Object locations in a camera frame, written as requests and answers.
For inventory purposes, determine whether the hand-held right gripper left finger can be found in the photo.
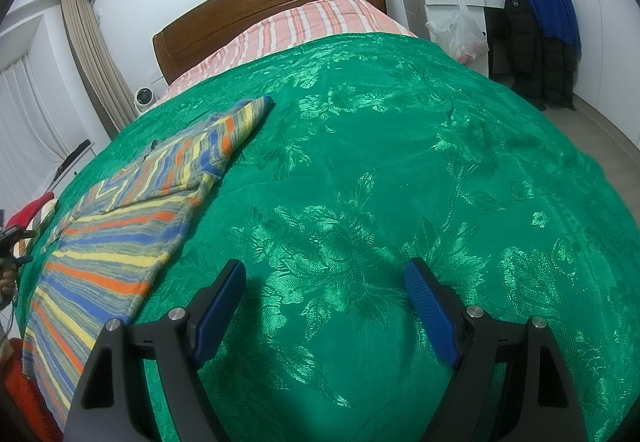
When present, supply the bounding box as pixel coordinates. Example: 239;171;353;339
64;259;247;442

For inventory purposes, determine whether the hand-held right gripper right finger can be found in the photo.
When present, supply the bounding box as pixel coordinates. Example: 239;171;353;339
404;258;588;442

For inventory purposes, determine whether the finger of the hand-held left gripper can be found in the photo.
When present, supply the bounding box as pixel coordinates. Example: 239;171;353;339
0;229;37;268

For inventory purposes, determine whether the striped knit sweater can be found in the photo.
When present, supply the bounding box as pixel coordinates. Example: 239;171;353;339
21;96;275;430

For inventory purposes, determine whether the person's left hand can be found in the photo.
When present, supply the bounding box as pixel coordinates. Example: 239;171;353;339
0;267;18;310

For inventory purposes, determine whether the red cloth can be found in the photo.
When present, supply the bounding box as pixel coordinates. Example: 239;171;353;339
6;192;56;228

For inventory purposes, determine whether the striped pillow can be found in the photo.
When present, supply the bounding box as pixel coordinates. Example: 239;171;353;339
14;199;61;259

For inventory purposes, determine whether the black long object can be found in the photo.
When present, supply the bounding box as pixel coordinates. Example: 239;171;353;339
54;139;92;178

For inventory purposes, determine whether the green floral blanket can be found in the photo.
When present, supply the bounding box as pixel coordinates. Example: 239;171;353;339
15;34;640;442

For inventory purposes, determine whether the small white fan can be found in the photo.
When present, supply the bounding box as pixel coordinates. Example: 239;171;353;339
132;87;160;115

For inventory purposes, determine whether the beige curtain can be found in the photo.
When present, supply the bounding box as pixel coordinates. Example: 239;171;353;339
60;0;133;140

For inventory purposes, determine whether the black puffer jacket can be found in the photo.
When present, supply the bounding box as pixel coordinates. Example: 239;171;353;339
502;0;578;112

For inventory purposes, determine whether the clear plastic bag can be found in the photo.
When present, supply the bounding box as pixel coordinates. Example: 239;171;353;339
426;0;490;63

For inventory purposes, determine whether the pink striped bed sheet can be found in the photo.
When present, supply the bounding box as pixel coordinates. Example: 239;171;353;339
167;0;418;88

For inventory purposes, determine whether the blue cloth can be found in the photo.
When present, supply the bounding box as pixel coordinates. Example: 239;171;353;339
507;0;582;59

